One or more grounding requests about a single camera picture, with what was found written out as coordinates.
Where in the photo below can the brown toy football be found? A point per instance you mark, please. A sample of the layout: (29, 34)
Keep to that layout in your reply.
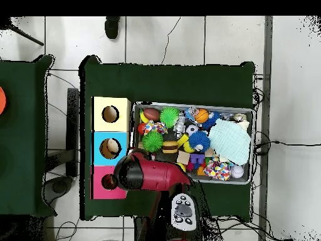
(151, 114)

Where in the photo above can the colourful dot print cloth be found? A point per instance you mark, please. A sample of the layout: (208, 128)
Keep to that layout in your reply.
(155, 127)
(217, 170)

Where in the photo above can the light blue waffle cloth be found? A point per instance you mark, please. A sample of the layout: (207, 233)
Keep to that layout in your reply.
(229, 143)

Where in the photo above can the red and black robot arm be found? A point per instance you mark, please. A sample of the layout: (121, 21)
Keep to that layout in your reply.
(160, 174)

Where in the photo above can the wooden box with three holes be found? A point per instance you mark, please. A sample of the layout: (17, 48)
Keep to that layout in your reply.
(117, 105)

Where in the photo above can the green spiky puffer ball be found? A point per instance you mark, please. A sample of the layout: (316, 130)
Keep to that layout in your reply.
(152, 141)
(169, 117)

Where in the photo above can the toy hamburger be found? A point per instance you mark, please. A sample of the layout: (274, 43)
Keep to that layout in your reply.
(170, 146)

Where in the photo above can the large blue fuzzy eyed ball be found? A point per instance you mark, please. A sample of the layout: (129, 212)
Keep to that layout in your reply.
(199, 139)

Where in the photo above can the orange toy basketball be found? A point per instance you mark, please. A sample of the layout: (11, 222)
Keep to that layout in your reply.
(201, 116)

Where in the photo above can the dark green table cloth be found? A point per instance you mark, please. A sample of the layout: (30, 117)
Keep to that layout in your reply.
(175, 80)
(20, 150)

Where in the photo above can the white baseball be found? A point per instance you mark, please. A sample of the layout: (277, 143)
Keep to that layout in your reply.
(237, 171)

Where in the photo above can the black panel stand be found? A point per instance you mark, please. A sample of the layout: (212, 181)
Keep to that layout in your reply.
(72, 125)

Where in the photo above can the grey round base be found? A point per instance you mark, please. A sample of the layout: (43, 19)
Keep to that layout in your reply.
(59, 187)

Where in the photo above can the person's foot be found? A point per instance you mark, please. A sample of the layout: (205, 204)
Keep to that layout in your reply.
(111, 27)

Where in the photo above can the orange disc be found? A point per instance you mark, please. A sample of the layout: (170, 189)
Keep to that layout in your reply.
(2, 100)

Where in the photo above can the black tripod leg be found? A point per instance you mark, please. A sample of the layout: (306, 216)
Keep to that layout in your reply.
(26, 35)

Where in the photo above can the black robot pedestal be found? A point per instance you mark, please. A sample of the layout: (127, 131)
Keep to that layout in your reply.
(145, 231)

